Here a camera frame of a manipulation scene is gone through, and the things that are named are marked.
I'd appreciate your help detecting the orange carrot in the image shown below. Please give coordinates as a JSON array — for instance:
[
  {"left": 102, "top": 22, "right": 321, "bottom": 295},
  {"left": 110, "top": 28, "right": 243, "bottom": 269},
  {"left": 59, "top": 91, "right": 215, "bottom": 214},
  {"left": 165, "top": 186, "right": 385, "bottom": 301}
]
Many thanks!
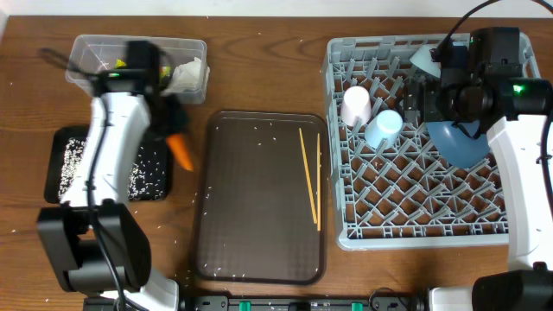
[{"left": 166, "top": 133, "right": 194, "bottom": 172}]

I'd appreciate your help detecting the light blue bowl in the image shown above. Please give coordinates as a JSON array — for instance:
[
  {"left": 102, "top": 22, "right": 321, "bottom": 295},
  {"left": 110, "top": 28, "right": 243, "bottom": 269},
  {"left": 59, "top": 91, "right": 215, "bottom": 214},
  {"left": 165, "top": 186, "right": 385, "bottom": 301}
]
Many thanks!
[{"left": 410, "top": 44, "right": 441, "bottom": 79}]

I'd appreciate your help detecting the yellow green snack wrapper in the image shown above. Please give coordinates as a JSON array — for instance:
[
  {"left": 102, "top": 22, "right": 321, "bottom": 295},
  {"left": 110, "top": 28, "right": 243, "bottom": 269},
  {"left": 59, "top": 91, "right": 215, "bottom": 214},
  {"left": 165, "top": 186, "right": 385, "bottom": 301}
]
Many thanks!
[{"left": 115, "top": 59, "right": 173, "bottom": 85}]

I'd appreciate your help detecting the white tissue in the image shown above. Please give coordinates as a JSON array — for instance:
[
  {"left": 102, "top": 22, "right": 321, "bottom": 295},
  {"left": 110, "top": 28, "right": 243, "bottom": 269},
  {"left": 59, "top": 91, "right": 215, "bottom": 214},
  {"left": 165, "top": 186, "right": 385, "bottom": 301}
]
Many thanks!
[{"left": 168, "top": 58, "right": 201, "bottom": 92}]

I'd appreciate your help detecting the light blue cup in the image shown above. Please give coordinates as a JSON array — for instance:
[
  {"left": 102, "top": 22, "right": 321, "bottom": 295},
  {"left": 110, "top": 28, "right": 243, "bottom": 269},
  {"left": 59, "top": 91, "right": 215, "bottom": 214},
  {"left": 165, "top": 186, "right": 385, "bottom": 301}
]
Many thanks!
[{"left": 365, "top": 110, "right": 404, "bottom": 149}]

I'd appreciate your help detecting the dark blue plate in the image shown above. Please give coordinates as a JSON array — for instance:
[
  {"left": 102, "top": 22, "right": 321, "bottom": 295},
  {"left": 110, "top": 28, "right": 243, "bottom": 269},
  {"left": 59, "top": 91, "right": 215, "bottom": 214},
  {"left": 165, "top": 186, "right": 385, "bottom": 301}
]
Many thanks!
[{"left": 426, "top": 121, "right": 490, "bottom": 168}]

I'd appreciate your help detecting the pink cup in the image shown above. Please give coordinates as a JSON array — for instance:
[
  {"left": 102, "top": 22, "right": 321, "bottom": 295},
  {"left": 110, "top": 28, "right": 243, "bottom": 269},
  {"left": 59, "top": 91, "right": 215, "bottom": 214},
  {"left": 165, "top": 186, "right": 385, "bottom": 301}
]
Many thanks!
[{"left": 340, "top": 86, "right": 372, "bottom": 127}]

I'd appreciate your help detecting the white rice pile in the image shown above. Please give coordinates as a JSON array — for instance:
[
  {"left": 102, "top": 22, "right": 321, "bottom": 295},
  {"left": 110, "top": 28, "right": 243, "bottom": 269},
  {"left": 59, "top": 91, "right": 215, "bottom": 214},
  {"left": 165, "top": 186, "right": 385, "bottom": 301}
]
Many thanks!
[{"left": 47, "top": 137, "right": 172, "bottom": 203}]

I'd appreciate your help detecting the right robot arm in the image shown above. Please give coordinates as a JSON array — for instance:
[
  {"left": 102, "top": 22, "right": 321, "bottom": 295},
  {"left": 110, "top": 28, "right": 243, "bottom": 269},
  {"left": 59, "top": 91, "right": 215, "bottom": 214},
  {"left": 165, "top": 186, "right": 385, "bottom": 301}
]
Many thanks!
[{"left": 404, "top": 27, "right": 552, "bottom": 310}]

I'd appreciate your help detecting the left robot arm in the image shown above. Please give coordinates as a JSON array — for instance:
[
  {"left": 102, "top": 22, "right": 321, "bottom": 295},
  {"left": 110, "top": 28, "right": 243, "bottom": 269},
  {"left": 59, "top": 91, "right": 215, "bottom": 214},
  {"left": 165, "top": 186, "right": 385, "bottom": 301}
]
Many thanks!
[{"left": 36, "top": 41, "right": 193, "bottom": 310}]

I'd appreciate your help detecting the grey dishwasher rack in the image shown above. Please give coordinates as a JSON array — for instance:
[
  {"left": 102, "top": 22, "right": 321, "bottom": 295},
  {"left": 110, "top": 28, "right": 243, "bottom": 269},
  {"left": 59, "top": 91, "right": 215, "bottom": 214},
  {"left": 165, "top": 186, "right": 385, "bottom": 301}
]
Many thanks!
[{"left": 321, "top": 31, "right": 553, "bottom": 252}]

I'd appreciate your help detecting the clear plastic bin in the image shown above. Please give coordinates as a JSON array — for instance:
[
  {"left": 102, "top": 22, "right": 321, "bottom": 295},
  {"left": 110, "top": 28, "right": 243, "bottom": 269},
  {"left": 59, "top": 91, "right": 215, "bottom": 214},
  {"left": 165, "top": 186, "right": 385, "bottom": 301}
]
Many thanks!
[{"left": 70, "top": 35, "right": 210, "bottom": 105}]

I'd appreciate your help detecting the black plastic tray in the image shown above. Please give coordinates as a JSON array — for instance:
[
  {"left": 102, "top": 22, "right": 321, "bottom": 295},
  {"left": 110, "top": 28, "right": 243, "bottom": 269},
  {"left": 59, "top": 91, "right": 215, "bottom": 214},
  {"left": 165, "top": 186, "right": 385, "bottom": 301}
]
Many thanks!
[{"left": 44, "top": 125, "right": 173, "bottom": 204}]

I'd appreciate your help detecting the brown serving tray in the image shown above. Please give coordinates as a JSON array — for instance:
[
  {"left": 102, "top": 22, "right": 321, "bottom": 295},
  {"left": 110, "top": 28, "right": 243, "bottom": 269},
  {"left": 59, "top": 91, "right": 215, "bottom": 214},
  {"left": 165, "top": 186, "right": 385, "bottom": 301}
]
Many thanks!
[{"left": 193, "top": 111, "right": 328, "bottom": 285}]

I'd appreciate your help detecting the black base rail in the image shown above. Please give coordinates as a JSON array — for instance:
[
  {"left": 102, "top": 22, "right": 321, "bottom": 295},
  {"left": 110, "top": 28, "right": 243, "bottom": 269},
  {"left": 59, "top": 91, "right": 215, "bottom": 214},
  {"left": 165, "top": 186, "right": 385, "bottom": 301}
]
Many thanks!
[{"left": 177, "top": 295, "right": 430, "bottom": 311}]

